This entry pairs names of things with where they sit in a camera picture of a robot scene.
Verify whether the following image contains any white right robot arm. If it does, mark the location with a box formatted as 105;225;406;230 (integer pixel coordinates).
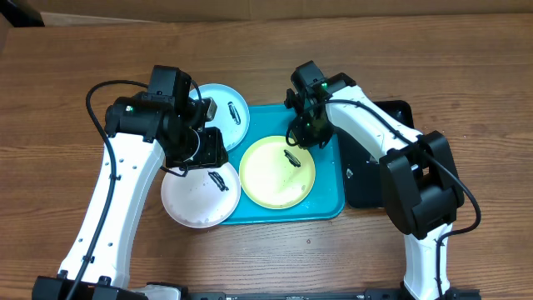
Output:
284;61;464;299

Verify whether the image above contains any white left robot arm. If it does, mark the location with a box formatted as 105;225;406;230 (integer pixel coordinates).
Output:
32;65;228;299

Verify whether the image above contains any pink white plate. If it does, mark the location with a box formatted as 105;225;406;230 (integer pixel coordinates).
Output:
161;162;242;228

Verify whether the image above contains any light blue plate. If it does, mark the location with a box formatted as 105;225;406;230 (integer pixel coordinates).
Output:
199;83;250;152

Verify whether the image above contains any yellow plate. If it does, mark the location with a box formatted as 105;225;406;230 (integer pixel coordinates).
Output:
239;136;316;210

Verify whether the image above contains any dark object in corner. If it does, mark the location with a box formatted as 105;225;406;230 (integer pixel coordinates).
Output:
1;0;45;28

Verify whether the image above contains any black plastic tray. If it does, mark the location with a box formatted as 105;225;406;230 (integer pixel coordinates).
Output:
336;100;414;209

